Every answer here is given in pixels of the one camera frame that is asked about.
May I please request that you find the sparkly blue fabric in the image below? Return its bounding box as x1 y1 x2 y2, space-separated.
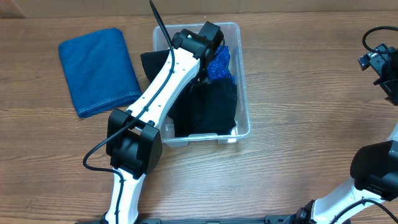
206 45 235 83

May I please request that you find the black cloth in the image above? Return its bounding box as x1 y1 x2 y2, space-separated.
168 78 238 138
141 50 169 83

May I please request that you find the blue terry towel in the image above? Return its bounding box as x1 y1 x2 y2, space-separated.
58 28 141 118

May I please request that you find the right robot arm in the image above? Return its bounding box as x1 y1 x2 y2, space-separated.
284 44 397 223

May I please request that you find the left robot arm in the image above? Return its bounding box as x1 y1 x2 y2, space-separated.
100 22 224 223

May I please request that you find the clear plastic storage container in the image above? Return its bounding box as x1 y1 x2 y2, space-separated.
160 22 251 147

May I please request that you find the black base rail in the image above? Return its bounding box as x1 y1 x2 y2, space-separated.
74 213 299 224

